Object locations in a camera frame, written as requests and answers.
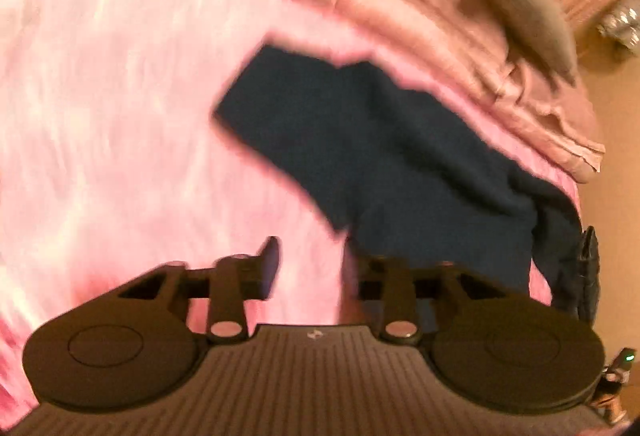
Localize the navy knit sweater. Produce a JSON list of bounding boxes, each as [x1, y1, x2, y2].
[[214, 44, 583, 311]]

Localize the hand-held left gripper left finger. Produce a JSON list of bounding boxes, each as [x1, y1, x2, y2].
[[117, 236, 282, 344]]

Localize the folded dark jeans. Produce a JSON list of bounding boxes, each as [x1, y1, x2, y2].
[[575, 226, 601, 323]]

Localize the shiny silver object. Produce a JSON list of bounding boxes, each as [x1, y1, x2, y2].
[[597, 6, 640, 62]]

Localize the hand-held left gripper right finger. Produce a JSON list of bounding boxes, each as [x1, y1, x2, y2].
[[356, 255, 502, 345]]

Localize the pink floral blanket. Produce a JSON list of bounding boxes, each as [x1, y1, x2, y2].
[[0, 0, 583, 423]]

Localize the grey-green pillow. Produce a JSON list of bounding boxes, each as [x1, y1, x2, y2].
[[452, 0, 579, 84]]

